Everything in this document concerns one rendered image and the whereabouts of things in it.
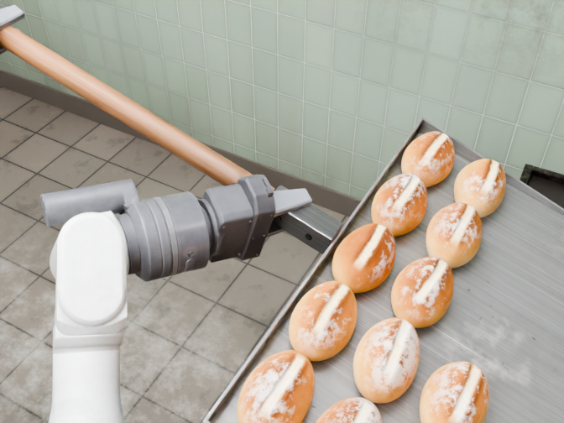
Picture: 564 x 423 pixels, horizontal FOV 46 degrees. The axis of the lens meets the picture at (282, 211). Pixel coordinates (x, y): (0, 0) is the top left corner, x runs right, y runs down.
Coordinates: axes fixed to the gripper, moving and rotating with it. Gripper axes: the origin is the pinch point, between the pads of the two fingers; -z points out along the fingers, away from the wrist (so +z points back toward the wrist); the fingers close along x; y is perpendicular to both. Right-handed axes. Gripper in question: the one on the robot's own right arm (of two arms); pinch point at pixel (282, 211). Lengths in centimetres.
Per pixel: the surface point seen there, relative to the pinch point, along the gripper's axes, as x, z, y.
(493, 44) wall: -36, -103, 63
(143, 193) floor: -146, -30, 118
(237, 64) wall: -89, -61, 123
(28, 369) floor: -142, 25, 56
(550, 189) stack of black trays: -23, -68, 7
